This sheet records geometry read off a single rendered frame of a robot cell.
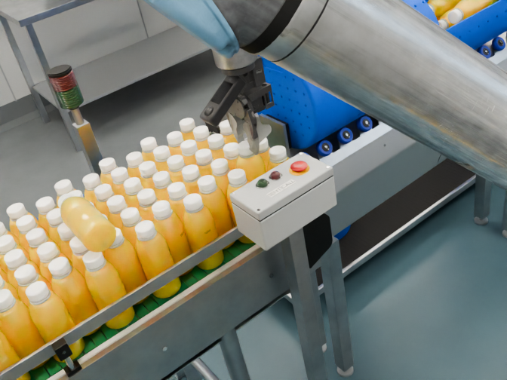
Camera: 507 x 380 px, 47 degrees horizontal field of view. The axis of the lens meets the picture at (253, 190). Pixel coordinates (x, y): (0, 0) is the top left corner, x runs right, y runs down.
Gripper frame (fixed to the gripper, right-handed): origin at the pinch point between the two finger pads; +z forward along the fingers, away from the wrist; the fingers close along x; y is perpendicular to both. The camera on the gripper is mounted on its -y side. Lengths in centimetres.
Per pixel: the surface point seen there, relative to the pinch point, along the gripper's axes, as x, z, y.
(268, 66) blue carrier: 16.0, -7.5, 20.6
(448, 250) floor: 19, 110, 98
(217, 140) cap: 12.0, 2.3, -0.5
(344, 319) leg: 4, 81, 25
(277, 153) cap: -4.5, 2.3, 4.9
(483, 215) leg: 19, 104, 120
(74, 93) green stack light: 46, -9, -20
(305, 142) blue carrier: 4.9, 10.9, 20.2
